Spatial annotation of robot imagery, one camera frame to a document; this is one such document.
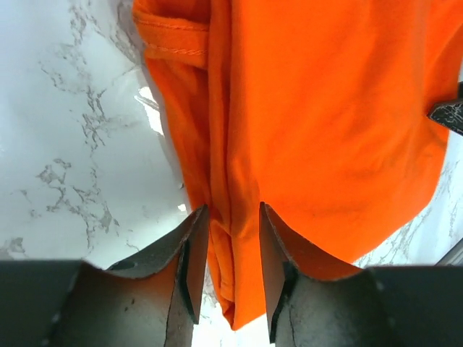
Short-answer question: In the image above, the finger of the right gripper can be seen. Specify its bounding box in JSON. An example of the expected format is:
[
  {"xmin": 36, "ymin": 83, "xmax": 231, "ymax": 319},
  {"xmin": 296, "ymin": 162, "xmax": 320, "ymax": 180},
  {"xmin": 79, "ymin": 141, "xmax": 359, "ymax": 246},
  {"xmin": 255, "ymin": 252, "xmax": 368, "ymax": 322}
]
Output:
[{"xmin": 428, "ymin": 82, "xmax": 463, "ymax": 136}]

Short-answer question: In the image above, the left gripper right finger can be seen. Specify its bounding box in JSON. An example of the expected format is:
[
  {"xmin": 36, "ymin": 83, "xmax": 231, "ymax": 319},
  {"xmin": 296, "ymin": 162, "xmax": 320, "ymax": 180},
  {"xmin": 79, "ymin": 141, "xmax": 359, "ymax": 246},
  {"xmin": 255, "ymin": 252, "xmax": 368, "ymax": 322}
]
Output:
[{"xmin": 259, "ymin": 203, "xmax": 376, "ymax": 346}]

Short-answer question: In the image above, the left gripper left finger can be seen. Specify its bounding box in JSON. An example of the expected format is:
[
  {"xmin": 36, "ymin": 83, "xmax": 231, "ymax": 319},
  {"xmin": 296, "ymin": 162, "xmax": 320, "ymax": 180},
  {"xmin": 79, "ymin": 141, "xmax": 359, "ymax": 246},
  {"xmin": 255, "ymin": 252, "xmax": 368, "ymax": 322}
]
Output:
[{"xmin": 81, "ymin": 205, "xmax": 209, "ymax": 346}]

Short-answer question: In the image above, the orange t shirt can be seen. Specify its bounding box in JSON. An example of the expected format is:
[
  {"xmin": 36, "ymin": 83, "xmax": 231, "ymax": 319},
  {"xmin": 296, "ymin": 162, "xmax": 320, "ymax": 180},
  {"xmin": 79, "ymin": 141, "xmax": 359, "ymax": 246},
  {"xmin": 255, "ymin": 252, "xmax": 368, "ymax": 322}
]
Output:
[{"xmin": 132, "ymin": 1, "xmax": 462, "ymax": 330}]

